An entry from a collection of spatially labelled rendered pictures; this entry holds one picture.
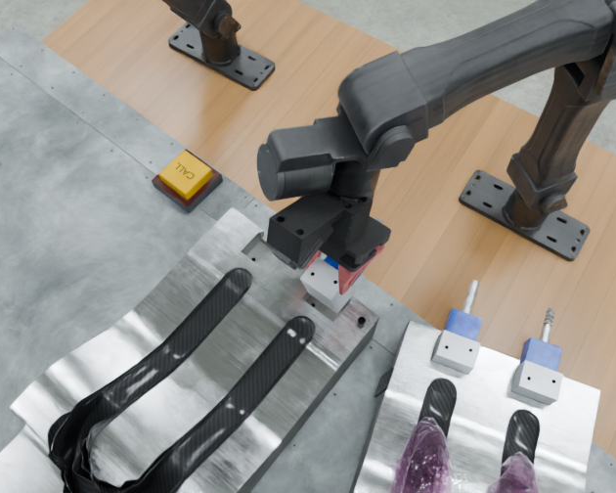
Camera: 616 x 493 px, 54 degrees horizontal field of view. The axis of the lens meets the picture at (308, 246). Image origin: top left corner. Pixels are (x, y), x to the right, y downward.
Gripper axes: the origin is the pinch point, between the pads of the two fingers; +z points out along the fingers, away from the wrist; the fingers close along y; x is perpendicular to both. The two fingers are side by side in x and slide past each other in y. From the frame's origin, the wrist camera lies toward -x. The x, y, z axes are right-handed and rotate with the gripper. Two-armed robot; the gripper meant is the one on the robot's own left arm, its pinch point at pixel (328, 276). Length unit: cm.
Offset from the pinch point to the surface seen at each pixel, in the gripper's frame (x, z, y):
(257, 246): 2.6, 6.2, -13.8
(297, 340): -4.4, 8.8, 0.2
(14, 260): -18.7, 16.5, -43.2
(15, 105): -2, 7, -67
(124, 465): -29.1, 11.7, -3.4
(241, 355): -10.5, 10.2, -4.0
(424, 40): 153, 36, -67
